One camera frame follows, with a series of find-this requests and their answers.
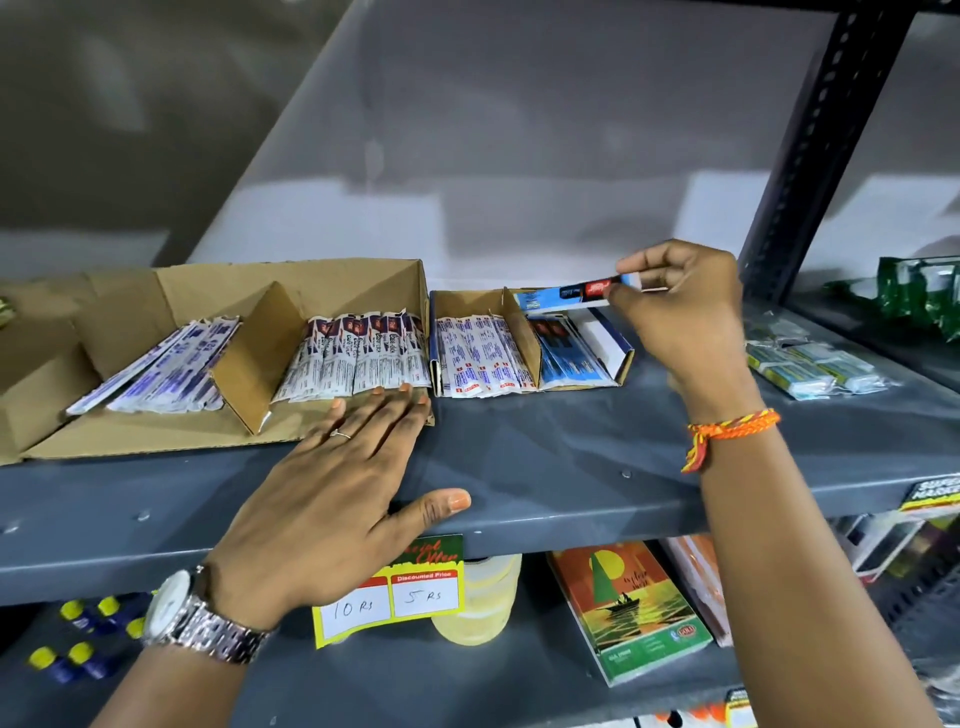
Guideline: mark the person's left hand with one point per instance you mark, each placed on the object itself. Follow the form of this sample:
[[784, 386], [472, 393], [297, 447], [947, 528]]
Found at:
[[322, 517]]

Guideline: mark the person's right hand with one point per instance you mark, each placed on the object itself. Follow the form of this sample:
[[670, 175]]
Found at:
[[690, 315]]

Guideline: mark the person's left thumb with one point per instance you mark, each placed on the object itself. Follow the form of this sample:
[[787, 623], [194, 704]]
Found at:
[[439, 506]]

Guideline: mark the person's right thumb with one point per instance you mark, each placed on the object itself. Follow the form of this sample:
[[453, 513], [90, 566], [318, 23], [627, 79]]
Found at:
[[622, 294]]

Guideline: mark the person's left little finger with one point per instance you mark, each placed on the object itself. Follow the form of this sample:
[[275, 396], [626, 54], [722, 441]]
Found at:
[[330, 431]]

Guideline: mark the person's left middle finger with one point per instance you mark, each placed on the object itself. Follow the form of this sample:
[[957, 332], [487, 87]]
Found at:
[[396, 420]]

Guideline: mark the blue red toothpaste carton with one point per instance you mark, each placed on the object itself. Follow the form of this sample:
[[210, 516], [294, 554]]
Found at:
[[562, 295]]

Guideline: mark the person's left forearm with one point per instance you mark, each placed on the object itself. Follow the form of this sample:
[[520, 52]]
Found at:
[[187, 690]]

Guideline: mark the person's right forearm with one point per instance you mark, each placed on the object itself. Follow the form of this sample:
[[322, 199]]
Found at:
[[795, 570]]

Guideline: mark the row of white red-top sachets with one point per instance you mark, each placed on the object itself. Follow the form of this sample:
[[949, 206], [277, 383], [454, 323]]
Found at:
[[352, 356]]

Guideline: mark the stack of blue cartons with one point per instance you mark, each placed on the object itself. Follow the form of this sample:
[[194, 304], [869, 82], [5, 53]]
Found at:
[[566, 352]]

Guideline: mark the yellow handwritten price tag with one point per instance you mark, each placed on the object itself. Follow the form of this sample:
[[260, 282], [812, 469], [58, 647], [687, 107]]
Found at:
[[405, 596]]

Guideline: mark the stack of clear tape rolls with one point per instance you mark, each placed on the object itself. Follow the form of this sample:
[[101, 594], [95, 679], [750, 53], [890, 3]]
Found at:
[[484, 600]]

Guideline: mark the row of white red-print sachets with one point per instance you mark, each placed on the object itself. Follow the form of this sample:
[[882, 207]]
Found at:
[[480, 356]]

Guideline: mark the grey metal shelf board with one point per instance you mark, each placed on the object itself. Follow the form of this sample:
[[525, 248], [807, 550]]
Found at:
[[562, 450]]

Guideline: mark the small blue-edged cardboard display box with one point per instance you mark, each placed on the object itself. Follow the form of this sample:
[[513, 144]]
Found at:
[[469, 302]]

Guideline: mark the row of white purple sachets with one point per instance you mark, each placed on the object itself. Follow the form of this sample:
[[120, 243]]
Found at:
[[161, 371]]

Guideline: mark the pile of clear wrapped packets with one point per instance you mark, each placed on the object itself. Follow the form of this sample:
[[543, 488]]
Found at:
[[814, 367]]

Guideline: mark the sunset sailboat notebook pack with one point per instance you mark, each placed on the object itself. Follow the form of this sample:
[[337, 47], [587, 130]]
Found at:
[[630, 611]]

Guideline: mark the large open cardboard box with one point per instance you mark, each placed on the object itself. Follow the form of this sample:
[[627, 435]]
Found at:
[[150, 300]]

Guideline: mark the silver metal wristwatch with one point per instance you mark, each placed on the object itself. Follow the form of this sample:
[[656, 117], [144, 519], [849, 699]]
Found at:
[[202, 622]]

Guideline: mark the dark perforated shelf upright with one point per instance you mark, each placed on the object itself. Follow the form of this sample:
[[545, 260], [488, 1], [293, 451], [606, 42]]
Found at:
[[817, 150]]

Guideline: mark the orange white notebook pack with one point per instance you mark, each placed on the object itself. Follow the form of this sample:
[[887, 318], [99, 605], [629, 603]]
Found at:
[[701, 577]]

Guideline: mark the blue bottle with yellow cap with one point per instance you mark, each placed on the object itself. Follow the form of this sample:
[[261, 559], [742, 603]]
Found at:
[[111, 607], [88, 658], [49, 664], [75, 613], [136, 628]]

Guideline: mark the pile of green packets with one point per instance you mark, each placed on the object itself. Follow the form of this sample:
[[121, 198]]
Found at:
[[911, 292]]

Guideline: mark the white boxed goods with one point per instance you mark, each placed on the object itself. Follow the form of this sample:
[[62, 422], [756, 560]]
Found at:
[[885, 544]]

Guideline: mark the small yellow white packet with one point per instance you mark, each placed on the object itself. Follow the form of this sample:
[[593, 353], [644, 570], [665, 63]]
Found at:
[[739, 711]]

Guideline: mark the yellow black shelf label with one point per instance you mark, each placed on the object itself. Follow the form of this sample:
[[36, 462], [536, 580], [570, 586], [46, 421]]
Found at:
[[934, 495]]

